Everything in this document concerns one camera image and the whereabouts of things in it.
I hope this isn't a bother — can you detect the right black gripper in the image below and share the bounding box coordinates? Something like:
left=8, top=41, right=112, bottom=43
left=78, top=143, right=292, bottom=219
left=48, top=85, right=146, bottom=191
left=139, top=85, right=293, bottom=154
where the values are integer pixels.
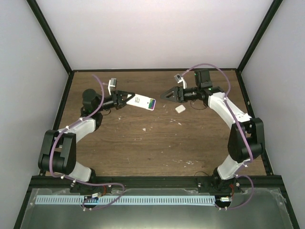
left=162, top=87, right=201, bottom=104

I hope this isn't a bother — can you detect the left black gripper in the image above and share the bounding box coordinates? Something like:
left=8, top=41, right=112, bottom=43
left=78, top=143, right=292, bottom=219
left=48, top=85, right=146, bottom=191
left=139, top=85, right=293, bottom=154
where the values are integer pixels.
left=95, top=91, right=135, bottom=112

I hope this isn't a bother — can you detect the white battery compartment cover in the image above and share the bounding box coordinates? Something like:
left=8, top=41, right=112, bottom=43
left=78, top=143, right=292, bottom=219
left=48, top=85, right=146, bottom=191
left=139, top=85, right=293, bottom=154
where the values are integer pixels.
left=175, top=105, right=186, bottom=114

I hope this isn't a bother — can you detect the white remote control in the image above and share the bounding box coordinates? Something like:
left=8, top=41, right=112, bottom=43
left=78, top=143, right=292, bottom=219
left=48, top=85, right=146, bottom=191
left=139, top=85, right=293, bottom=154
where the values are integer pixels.
left=127, top=94, right=155, bottom=111

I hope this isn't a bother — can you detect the green battery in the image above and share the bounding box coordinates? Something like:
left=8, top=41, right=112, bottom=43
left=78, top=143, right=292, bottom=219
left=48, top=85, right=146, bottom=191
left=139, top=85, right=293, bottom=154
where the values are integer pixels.
left=148, top=100, right=154, bottom=109

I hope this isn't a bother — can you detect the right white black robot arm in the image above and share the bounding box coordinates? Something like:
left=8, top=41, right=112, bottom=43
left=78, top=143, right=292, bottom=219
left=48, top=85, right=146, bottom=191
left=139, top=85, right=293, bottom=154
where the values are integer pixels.
left=161, top=69, right=265, bottom=192

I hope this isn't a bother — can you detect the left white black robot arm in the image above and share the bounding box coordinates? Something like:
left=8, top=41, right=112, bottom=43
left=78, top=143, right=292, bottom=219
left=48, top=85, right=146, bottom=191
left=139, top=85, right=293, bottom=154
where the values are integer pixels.
left=38, top=89, right=135, bottom=193

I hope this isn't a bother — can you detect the grey metal front plate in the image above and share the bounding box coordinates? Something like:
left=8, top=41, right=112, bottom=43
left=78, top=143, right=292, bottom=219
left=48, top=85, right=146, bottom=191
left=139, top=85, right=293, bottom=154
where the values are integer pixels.
left=20, top=188, right=293, bottom=229

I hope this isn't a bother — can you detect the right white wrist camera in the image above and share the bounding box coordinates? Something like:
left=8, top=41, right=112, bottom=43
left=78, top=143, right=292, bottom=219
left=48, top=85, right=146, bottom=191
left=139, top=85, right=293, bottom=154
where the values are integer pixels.
left=174, top=74, right=187, bottom=89

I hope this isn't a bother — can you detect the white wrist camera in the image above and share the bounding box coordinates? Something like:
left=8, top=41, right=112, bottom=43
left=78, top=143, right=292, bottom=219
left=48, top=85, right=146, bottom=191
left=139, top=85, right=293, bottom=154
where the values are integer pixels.
left=174, top=74, right=187, bottom=89
left=107, top=78, right=117, bottom=95

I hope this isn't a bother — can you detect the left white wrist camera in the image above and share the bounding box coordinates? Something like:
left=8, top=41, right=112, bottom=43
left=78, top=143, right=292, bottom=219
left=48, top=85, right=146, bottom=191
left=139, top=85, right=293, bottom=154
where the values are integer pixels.
left=107, top=78, right=117, bottom=95

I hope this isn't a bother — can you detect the black aluminium frame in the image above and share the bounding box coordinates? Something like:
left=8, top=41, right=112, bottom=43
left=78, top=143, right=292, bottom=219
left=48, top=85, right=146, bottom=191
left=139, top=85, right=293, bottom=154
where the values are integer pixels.
left=13, top=0, right=301, bottom=229

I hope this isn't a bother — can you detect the black front mounting rail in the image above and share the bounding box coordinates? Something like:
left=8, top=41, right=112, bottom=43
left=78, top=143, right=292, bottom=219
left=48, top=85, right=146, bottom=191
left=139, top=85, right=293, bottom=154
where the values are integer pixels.
left=30, top=176, right=283, bottom=191

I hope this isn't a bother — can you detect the light blue slotted cable duct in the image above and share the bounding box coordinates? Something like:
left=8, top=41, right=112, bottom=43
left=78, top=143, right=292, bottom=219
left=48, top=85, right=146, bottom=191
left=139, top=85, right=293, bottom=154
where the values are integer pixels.
left=35, top=195, right=215, bottom=206

